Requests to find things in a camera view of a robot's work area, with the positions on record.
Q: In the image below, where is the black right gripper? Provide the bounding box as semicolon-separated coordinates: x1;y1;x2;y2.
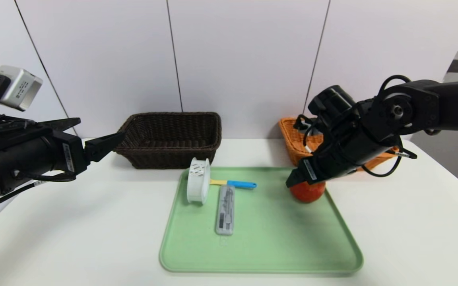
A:
285;133;363;188

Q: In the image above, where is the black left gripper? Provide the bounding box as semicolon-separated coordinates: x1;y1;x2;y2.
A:
0;118;126;193

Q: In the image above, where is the red apple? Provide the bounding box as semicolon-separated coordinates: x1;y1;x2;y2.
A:
290;181;326;203

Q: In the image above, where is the white perforated plastic cup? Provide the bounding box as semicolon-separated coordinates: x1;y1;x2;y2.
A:
186;158;211;205

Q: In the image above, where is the orange wicker basket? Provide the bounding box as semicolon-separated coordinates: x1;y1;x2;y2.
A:
279;118;402;172

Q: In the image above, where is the dark brown wicker basket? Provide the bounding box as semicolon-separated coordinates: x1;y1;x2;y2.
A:
114;112;222;170

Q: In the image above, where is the light green plastic tray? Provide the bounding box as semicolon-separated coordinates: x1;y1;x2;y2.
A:
159;166;363;274

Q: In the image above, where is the grey translucent pen case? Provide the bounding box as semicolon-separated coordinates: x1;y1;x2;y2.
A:
215;185;235;236

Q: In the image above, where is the blue and yellow handled tool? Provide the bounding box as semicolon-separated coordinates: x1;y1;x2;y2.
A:
209;179;257;190

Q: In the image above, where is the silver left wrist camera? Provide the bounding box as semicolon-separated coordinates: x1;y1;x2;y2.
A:
0;66;43;112

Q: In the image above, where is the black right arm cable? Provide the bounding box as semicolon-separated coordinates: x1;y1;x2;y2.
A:
362;75;417;177

